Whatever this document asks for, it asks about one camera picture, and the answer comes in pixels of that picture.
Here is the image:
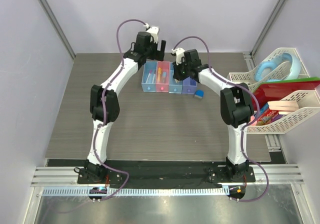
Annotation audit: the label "colourful book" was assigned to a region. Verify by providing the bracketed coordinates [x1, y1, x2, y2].
[252, 103, 292, 126]

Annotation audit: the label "red folder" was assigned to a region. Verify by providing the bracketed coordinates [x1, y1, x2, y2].
[253, 80, 320, 108]

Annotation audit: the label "slotted cable duct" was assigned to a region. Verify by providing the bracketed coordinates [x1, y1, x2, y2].
[42, 186, 230, 197]

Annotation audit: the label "light blue headphones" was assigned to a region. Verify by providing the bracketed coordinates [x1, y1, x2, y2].
[254, 52, 302, 82]

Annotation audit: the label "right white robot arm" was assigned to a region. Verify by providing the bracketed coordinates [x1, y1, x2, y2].
[171, 47, 254, 182]

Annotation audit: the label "green folder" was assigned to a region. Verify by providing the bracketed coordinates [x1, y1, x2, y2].
[262, 77, 320, 85]

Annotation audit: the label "yellow highlighter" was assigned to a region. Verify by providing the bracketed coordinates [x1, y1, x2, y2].
[156, 67, 162, 83]

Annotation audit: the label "blue stamp block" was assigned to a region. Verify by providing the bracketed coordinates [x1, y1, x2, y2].
[194, 90, 204, 99]

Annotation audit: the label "aluminium rail frame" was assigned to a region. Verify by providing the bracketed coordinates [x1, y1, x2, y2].
[31, 164, 304, 189]

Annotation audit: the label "blue-capped clear tube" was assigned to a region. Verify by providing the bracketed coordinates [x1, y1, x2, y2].
[161, 71, 167, 84]

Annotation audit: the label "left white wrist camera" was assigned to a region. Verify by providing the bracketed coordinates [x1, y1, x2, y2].
[144, 23, 160, 44]

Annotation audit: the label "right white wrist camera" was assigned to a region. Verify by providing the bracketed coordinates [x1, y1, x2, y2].
[171, 47, 185, 66]

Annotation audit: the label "light blue drawer bin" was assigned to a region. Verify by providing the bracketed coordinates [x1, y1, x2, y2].
[141, 61, 157, 92]

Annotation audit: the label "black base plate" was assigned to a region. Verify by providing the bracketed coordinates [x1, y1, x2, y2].
[47, 159, 256, 185]

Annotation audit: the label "white pink-capped marker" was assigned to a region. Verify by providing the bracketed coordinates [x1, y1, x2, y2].
[146, 70, 153, 83]

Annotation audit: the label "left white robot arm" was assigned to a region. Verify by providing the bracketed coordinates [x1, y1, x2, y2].
[79, 26, 166, 184]

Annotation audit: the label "white mesh file rack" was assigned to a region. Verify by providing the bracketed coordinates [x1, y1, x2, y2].
[227, 47, 320, 134]

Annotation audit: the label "pink drawer bin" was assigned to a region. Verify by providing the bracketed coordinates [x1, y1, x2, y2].
[155, 61, 171, 93]

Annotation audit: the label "purple drawer bin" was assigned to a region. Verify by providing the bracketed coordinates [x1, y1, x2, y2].
[181, 77, 197, 95]

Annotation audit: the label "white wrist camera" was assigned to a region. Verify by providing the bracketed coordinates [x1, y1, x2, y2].
[144, 23, 160, 44]
[171, 47, 185, 66]

